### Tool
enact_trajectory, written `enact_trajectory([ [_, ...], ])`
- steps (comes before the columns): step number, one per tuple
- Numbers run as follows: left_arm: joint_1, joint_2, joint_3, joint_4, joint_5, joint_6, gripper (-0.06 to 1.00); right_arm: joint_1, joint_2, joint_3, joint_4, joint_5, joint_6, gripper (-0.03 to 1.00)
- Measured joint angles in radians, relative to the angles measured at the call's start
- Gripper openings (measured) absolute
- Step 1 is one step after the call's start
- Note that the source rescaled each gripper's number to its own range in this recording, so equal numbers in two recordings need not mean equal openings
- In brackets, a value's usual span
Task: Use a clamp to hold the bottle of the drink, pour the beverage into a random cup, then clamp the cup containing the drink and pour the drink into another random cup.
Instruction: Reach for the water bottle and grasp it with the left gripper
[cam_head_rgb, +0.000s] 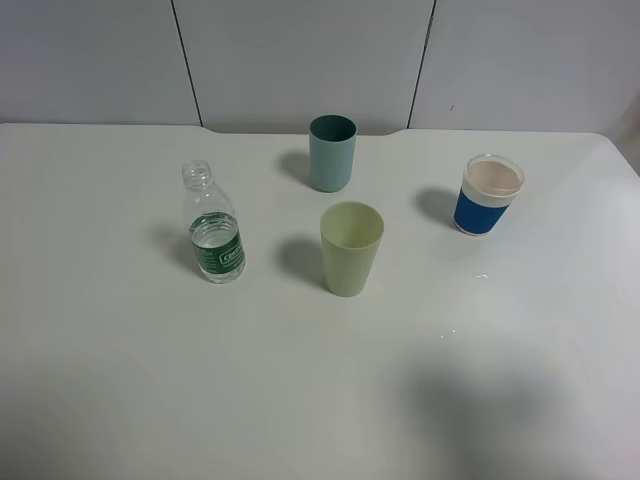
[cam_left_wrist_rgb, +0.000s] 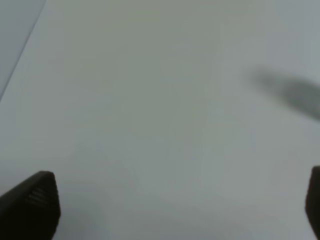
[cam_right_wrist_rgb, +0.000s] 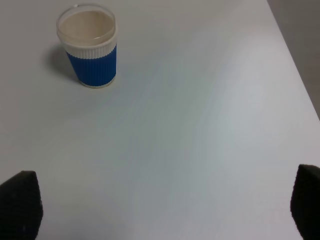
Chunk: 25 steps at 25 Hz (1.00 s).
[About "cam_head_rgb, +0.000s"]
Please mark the pale green plastic cup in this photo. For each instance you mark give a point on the pale green plastic cup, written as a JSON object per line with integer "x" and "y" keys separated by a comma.
{"x": 350, "y": 236}

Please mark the clear bottle with green label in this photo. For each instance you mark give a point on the clear bottle with green label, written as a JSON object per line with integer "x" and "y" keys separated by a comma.
{"x": 212, "y": 225}

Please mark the teal plastic cup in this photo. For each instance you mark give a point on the teal plastic cup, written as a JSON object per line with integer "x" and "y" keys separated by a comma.
{"x": 332, "y": 140}

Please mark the blue sleeved paper cup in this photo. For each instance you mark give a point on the blue sleeved paper cup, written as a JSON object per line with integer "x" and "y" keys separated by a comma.
{"x": 490, "y": 184}

